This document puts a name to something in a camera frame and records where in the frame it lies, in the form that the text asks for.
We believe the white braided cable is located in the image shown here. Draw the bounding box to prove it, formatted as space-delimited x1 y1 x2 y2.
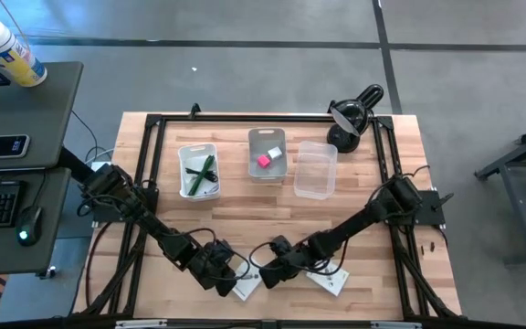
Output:
196 180 221 198

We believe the white card reader box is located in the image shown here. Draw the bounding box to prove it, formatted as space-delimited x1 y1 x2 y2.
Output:
232 259 264 302
305 259 351 298

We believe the dark metal cart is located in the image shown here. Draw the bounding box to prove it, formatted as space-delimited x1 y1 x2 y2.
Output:
474 113 526 267

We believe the black desk lamp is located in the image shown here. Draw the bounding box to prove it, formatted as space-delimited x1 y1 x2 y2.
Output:
325 83 385 154

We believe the black smartphone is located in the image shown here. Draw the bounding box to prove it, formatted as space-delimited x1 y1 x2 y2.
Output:
0 133 32 161

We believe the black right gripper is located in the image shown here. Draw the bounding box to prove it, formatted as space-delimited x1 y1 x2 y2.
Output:
258 249 321 290

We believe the grey plastic bin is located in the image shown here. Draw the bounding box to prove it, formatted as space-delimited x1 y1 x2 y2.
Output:
247 127 289 184

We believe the black computer mouse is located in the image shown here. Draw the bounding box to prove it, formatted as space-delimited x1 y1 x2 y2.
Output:
15 205 44 248

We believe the clear plastic bin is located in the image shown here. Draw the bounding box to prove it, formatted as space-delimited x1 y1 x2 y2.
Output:
292 140 339 201

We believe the black cable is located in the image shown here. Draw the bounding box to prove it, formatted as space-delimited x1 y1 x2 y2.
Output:
184 165 219 185

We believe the white plastic bin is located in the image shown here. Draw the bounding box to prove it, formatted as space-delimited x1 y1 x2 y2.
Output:
177 143 222 202

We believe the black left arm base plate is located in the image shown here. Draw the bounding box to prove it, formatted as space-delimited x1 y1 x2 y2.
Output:
89 189 160 226

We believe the black clamp lever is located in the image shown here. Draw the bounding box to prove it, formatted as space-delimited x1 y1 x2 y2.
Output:
431 192 455 214

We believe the silver metal bracket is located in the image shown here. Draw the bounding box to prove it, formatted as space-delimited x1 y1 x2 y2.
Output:
114 319 168 329
370 321 424 329

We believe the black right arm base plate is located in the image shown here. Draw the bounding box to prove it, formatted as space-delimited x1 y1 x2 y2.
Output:
381 189 447 228

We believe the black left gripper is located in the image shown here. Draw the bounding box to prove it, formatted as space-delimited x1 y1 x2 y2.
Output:
189 249 239 298

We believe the black aluminium table frame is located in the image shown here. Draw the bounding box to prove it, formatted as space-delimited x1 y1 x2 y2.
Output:
73 111 463 321

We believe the dark side desk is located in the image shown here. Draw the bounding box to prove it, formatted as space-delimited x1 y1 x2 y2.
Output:
0 61 85 173

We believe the green braided cable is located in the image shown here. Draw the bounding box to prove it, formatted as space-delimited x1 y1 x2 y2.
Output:
186 154 216 197

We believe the wipes canister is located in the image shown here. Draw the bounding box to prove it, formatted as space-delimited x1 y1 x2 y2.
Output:
0 17 48 88

